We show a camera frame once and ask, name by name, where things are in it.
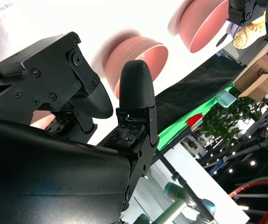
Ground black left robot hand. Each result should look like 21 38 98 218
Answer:
228 0 268 48

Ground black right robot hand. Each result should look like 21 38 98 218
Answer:
0 31 160 224

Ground pink bowl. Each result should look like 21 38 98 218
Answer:
30 110 55 129
179 0 230 54
105 36 169 99

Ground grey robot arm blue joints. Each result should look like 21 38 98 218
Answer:
133 182 217 224

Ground yellow rose figure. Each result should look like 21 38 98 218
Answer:
232 16 267 49

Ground black round table grommet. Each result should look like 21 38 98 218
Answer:
216 35 228 47

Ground cardboard box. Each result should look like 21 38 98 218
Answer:
232 54 268 102

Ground black cloth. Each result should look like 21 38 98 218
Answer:
153 55 244 140

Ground green leafy plant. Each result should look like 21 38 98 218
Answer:
200 88 268 150

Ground small red object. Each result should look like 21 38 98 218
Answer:
186 113 205 129

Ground green cloth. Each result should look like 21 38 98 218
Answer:
158 84 235 152

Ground black tripod pole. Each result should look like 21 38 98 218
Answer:
156 151 215 223

